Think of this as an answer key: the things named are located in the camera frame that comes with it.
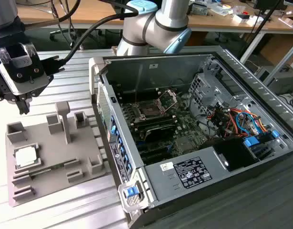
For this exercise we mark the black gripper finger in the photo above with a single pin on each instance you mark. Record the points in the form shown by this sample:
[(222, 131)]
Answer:
[(23, 106)]

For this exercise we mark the silver square CPU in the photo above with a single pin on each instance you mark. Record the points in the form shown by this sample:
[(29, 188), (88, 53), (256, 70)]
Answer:
[(26, 156)]

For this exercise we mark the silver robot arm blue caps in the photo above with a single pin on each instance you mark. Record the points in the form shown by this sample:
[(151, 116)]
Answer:
[(141, 26)]

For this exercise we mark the CPU socket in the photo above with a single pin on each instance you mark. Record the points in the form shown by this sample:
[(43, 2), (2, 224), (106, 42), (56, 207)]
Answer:
[(148, 111)]

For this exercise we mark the black expansion slot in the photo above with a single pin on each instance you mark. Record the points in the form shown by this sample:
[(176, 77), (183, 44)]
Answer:
[(153, 150), (158, 158)]

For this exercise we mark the grey parts rack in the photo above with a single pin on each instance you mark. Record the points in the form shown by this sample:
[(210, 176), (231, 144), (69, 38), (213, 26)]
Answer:
[(51, 148)]

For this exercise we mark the black RAM stick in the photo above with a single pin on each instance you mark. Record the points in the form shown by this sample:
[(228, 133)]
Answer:
[(155, 123), (153, 119)]

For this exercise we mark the blue case latch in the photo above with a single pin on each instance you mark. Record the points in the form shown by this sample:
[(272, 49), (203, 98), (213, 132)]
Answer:
[(131, 192)]

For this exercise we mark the black expansion card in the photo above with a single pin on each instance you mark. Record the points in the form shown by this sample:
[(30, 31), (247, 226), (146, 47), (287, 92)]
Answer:
[(160, 133)]

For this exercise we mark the open grey PC case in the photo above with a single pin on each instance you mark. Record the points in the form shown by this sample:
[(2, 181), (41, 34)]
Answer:
[(160, 66)]

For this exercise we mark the small white sticker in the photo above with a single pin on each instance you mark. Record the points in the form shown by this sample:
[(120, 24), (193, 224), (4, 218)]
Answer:
[(167, 166)]

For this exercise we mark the grey power supply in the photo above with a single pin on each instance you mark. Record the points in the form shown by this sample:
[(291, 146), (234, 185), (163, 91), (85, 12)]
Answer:
[(160, 183)]

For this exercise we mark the green motherboard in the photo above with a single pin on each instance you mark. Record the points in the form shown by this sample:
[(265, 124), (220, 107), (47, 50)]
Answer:
[(186, 124)]

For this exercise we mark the grey chipset heatsink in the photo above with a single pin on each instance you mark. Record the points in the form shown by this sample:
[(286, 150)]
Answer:
[(184, 144)]

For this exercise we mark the perforated metal disk bay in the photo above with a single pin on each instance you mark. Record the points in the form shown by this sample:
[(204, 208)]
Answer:
[(203, 88)]

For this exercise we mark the black rating label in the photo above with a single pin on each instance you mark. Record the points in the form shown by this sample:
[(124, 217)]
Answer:
[(192, 172)]

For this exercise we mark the wooden desk with clutter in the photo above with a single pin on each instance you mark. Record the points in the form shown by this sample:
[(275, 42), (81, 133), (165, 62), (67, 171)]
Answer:
[(220, 22)]

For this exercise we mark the blue disk carrier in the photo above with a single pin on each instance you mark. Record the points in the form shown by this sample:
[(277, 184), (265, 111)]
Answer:
[(251, 142)]

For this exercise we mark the white box with black top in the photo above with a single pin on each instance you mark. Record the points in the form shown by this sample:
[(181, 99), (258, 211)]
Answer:
[(242, 18)]

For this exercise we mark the black slanted pole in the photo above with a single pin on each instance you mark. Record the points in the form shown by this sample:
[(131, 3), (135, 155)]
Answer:
[(260, 23)]

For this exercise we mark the grey computer box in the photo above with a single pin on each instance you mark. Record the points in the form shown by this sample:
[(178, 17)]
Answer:
[(282, 81)]

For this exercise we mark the small brown cardboard box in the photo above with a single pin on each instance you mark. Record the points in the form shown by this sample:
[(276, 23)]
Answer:
[(289, 21)]

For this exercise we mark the white black wrist camera mount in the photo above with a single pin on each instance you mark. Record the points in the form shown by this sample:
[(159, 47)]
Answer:
[(29, 71)]

